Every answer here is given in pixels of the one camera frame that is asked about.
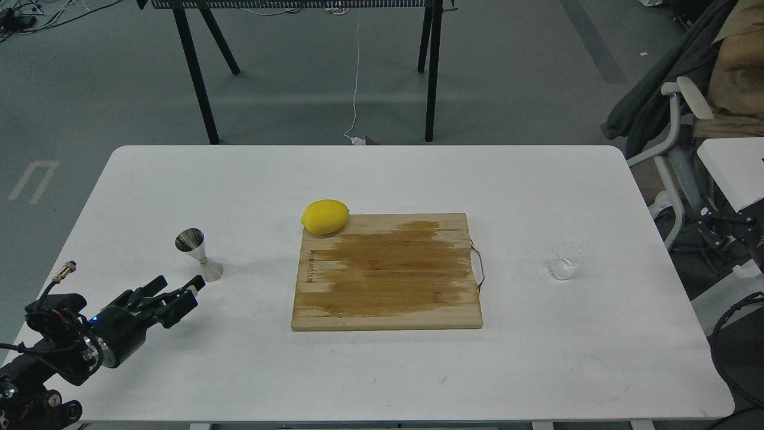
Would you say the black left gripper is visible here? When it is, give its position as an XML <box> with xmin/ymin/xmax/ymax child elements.
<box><xmin>88</xmin><ymin>275</ymin><xmax>207</xmax><ymax>369</ymax></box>

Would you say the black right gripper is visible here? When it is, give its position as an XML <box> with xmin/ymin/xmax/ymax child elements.
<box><xmin>698</xmin><ymin>199</ymin><xmax>763</xmax><ymax>272</ymax></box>

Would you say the steel double jigger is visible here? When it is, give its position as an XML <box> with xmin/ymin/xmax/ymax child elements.
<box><xmin>174</xmin><ymin>228</ymin><xmax>224</xmax><ymax>282</ymax></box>

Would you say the clear glass measuring cup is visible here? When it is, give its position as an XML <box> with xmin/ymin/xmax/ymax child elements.
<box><xmin>547</xmin><ymin>243</ymin><xmax>585</xmax><ymax>281</ymax></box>

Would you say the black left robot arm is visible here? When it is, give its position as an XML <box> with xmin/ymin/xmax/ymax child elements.
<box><xmin>1</xmin><ymin>261</ymin><xmax>205</xmax><ymax>429</ymax></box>

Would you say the white side table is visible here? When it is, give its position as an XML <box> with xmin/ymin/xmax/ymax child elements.
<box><xmin>691</xmin><ymin>137</ymin><xmax>763</xmax><ymax>336</ymax></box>

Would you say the white office chair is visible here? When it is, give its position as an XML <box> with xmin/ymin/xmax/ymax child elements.
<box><xmin>627</xmin><ymin>76</ymin><xmax>714</xmax><ymax>251</ymax></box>

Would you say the dark grey jacket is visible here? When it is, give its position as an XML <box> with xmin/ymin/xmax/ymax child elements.
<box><xmin>600</xmin><ymin>0</ymin><xmax>738</xmax><ymax>161</ymax></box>

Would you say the seated person in tan shirt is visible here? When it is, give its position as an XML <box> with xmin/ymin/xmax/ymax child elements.
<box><xmin>692</xmin><ymin>1</ymin><xmax>763</xmax><ymax>139</ymax></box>

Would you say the yellow lemon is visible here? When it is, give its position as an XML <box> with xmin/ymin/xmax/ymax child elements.
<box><xmin>300</xmin><ymin>199</ymin><xmax>350</xmax><ymax>236</ymax></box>

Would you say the wooden cutting board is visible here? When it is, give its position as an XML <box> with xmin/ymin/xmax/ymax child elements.
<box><xmin>290</xmin><ymin>213</ymin><xmax>483</xmax><ymax>331</ymax></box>

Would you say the white hanging cable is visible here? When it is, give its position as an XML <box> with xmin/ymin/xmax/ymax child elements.
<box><xmin>343</xmin><ymin>11</ymin><xmax>366</xmax><ymax>146</ymax></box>

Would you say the floor cables and power strip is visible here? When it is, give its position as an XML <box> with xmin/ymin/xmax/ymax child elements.
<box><xmin>0</xmin><ymin>0</ymin><xmax>123</xmax><ymax>42</ymax></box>

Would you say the black metal frame table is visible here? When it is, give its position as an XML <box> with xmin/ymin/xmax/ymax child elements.
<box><xmin>136</xmin><ymin>1</ymin><xmax>457</xmax><ymax>145</ymax></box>

